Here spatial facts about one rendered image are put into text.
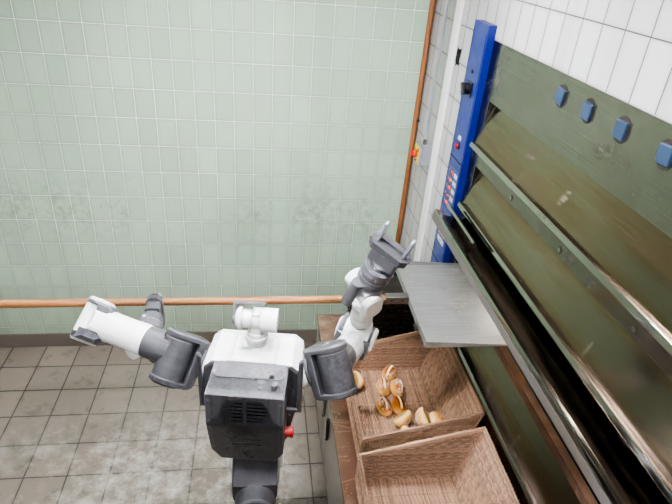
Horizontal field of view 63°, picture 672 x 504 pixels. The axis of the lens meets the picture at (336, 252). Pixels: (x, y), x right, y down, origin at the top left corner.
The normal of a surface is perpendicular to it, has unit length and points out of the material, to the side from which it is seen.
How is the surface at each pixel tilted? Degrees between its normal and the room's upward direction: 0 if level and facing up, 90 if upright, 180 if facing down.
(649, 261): 70
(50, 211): 90
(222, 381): 0
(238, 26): 90
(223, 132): 90
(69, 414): 0
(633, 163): 90
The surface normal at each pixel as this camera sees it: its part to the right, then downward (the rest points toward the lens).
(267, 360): 0.07, -0.87
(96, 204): 0.12, 0.50
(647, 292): -0.90, -0.30
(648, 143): -0.99, 0.00
